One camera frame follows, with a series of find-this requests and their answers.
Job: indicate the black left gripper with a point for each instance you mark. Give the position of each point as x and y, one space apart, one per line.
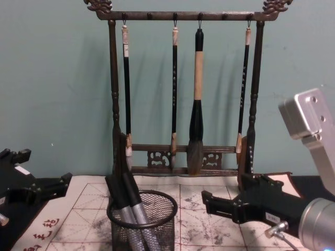
15 180

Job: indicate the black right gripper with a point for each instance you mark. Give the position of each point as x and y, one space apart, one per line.
272 206

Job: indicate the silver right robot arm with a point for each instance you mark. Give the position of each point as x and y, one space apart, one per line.
314 222

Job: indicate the white felt mat red grid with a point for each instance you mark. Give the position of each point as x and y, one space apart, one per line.
209 235

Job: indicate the black mesh pen holder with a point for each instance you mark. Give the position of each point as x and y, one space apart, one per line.
159 230

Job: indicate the black and silver pen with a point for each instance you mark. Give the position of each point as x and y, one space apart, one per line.
128 188
141 217

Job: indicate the thin black calligraphy brush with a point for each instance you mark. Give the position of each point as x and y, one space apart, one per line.
174 91
243 91

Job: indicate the dark wooden brush rack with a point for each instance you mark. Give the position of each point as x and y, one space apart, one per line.
114 78

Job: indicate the thin black brush white label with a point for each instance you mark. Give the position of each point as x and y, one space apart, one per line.
127 91

